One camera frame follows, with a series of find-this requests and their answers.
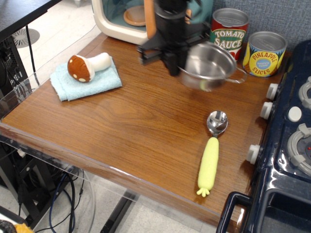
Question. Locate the black desk at left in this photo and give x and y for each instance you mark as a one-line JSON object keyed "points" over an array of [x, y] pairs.
{"points": [[16, 14]]}

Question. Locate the dark blue toy stove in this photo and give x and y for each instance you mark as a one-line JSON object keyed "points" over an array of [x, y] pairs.
{"points": [[280, 200]]}

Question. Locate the plush brown mushroom toy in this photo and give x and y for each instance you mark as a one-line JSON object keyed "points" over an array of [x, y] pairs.
{"points": [[83, 69]]}

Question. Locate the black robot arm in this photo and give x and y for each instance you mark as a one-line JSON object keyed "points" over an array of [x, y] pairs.
{"points": [[173, 36]]}

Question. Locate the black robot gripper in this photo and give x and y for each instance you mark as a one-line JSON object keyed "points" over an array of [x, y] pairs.
{"points": [[173, 37]]}

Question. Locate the toy microwave oven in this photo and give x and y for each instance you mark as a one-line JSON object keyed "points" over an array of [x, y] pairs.
{"points": [[108, 15]]}

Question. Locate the stainless steel pot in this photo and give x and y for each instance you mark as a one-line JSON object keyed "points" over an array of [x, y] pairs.
{"points": [[208, 67]]}

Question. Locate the pineapple slices can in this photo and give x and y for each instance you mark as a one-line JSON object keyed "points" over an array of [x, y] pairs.
{"points": [[264, 53]]}

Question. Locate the light blue folded towel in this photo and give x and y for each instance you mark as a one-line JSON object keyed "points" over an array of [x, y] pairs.
{"points": [[67, 88]]}

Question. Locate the spoon with yellow handle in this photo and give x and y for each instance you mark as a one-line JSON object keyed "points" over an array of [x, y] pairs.
{"points": [[217, 123]]}

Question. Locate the tomato sauce can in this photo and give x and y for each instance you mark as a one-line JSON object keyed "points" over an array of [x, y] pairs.
{"points": [[228, 30]]}

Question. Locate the orange toy plate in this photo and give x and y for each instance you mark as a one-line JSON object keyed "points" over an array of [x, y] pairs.
{"points": [[135, 16]]}

